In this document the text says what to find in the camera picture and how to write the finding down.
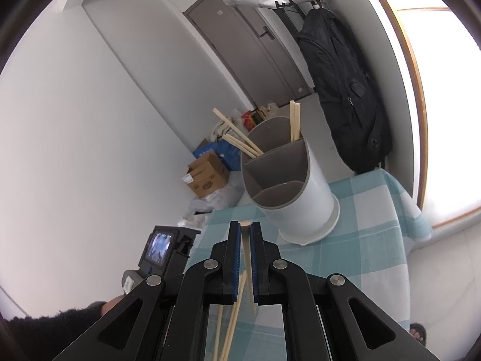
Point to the white cloth bundle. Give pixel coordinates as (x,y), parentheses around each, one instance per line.
(221,131)

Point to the white plastic bags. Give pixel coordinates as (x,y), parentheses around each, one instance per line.
(221,199)

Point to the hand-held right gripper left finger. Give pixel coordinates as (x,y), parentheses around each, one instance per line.
(236,270)

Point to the grey door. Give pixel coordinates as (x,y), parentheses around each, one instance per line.
(244,45)

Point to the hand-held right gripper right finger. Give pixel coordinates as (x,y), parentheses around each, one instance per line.
(254,270)

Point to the red package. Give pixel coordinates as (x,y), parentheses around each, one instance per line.
(248,119)

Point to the brown cardboard box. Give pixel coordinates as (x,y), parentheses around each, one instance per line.
(206,176)

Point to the white utensil holder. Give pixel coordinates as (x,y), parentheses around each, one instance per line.
(300,203)

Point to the blue cardboard box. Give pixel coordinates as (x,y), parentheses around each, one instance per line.
(229,154)

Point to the blue checked tablecloth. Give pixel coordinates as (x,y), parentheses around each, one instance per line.
(360,233)

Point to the black backpack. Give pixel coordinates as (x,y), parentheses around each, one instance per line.
(345,90)

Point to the person's left forearm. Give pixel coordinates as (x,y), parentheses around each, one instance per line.
(56,323)

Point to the black sandal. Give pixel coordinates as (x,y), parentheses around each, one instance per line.
(418,334)

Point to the gold-framed window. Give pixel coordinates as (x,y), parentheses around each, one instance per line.
(451,101)

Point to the beige tote bag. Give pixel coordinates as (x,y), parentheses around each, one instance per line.
(271,109)

